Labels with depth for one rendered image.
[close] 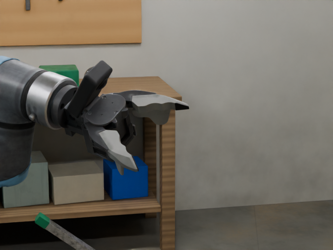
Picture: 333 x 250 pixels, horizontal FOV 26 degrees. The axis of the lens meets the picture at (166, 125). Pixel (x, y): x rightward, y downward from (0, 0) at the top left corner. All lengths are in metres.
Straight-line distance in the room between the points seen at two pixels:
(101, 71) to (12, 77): 0.19
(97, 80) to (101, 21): 3.09
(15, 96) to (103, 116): 0.17
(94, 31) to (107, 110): 3.04
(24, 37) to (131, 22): 0.62
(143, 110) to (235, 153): 3.37
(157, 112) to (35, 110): 0.20
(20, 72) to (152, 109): 0.24
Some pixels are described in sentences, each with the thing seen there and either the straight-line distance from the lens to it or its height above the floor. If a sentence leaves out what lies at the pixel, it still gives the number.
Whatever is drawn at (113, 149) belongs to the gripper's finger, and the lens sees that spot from 1.08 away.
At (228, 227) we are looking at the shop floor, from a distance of 4.26.
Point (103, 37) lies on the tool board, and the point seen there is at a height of 1.09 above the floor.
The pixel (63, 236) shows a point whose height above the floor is 0.44.
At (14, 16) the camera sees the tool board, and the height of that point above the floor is 1.21.
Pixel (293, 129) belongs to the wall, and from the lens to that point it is 4.59.
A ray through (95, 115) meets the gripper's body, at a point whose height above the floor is 1.30.
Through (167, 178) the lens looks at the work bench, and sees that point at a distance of 3.76.
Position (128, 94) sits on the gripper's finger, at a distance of 1.17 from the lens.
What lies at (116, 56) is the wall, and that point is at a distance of 4.22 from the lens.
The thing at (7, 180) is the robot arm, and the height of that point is 1.16.
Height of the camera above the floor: 1.54
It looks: 13 degrees down
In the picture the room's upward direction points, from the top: straight up
